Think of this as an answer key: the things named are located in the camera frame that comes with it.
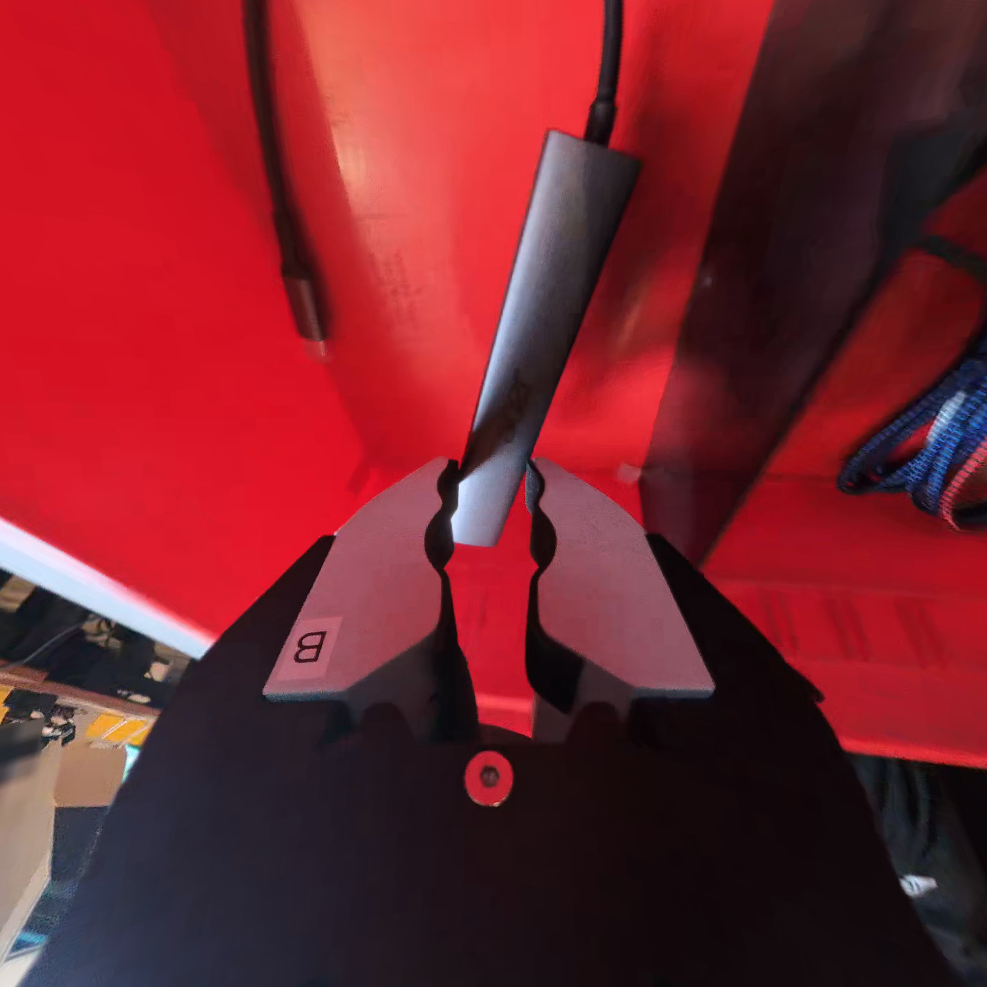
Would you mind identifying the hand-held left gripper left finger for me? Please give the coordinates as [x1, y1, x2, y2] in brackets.
[264, 456, 479, 735]

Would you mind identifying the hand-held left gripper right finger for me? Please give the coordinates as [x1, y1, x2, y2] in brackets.
[524, 456, 716, 718]

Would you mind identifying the grey usb hub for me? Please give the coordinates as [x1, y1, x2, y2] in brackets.
[451, 130, 643, 547]

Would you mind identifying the blue braided cable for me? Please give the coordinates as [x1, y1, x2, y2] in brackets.
[836, 362, 987, 533]

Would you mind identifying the red plastic bin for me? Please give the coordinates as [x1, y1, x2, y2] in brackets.
[0, 0, 987, 772]

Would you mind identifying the black hub cable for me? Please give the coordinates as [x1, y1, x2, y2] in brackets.
[241, 0, 309, 279]
[582, 0, 626, 146]

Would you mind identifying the yellow storage bin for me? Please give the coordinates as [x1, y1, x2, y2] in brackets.
[83, 711, 154, 751]

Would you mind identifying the black bin divider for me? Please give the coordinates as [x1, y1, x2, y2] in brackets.
[638, 0, 987, 568]

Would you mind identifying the silver hub cable connector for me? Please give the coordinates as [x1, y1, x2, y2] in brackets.
[279, 266, 334, 363]

